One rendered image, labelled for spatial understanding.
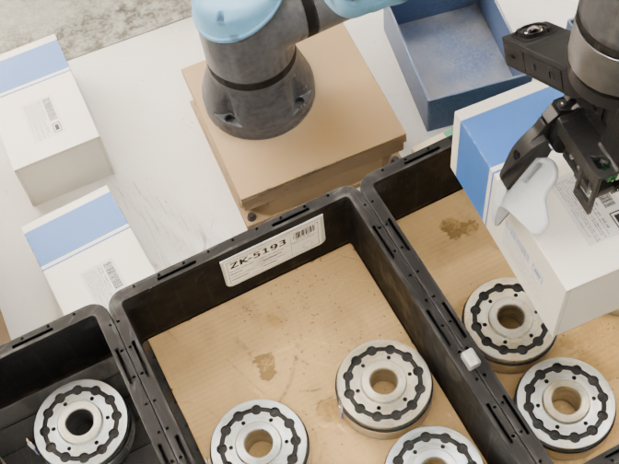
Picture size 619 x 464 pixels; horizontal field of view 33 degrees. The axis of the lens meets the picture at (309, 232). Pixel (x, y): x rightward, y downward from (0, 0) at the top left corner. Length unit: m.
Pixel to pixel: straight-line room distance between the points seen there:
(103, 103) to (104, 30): 1.06
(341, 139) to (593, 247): 0.56
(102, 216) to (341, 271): 0.32
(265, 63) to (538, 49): 0.52
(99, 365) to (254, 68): 0.40
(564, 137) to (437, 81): 0.72
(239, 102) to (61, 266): 0.30
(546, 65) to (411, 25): 0.78
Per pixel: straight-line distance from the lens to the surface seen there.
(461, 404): 1.12
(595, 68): 0.75
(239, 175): 1.37
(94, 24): 2.65
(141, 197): 1.47
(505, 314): 1.19
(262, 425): 1.11
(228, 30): 1.25
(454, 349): 1.07
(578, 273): 0.89
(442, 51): 1.57
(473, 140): 0.95
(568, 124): 0.83
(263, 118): 1.36
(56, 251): 1.35
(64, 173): 1.47
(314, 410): 1.15
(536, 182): 0.88
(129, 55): 1.62
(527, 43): 0.87
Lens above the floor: 1.91
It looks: 59 degrees down
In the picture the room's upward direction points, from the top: 8 degrees counter-clockwise
